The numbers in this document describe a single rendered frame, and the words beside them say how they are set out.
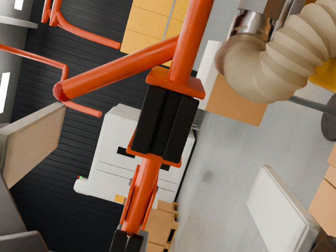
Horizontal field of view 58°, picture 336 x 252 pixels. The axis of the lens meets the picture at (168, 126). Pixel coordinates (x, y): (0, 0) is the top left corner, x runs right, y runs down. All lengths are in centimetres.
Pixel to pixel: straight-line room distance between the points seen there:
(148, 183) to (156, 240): 697
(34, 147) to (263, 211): 13
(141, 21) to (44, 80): 528
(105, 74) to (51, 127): 16
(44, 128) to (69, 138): 1172
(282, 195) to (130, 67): 21
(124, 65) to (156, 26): 728
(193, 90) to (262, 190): 13
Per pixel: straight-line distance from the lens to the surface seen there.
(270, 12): 32
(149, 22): 762
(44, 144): 18
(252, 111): 189
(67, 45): 1141
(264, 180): 19
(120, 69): 32
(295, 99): 225
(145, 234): 44
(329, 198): 130
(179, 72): 30
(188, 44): 30
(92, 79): 33
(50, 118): 18
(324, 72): 28
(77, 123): 1161
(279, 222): 17
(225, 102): 184
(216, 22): 772
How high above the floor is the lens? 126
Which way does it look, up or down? 3 degrees down
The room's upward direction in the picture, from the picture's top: 73 degrees counter-clockwise
